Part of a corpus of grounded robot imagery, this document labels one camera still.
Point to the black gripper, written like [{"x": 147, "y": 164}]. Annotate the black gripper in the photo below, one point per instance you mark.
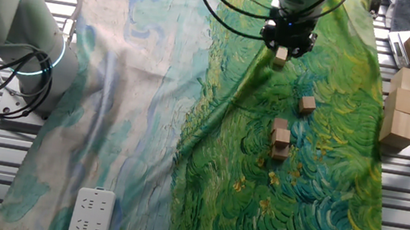
[{"x": 290, "y": 31}]

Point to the painted landscape cloth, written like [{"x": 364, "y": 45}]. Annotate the painted landscape cloth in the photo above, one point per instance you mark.
[{"x": 257, "y": 202}]

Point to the white power strip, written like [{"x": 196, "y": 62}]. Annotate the white power strip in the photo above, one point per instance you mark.
[{"x": 90, "y": 216}]

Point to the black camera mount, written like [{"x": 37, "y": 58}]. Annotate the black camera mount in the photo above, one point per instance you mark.
[{"x": 376, "y": 3}]

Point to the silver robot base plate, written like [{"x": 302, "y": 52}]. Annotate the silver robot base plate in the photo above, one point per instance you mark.
[{"x": 10, "y": 107}]

